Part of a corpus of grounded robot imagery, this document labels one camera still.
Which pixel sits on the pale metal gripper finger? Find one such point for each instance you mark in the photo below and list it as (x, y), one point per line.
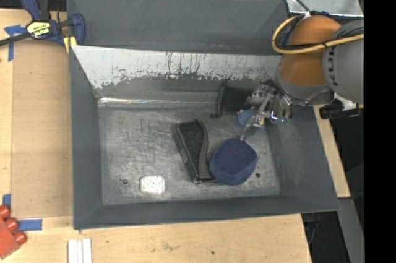
(251, 128)

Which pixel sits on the small blue round object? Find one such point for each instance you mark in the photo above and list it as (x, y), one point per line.
(245, 118)

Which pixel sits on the dark blue rounded mesh object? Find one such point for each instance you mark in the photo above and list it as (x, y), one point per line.
(233, 161)

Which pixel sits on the grey metal bin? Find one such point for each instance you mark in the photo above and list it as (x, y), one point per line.
(148, 144)

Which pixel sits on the white speckled rectangular block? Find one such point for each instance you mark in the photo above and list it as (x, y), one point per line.
(152, 184)

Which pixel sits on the black cylinder on white bracket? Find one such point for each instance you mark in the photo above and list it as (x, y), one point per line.
(332, 110)

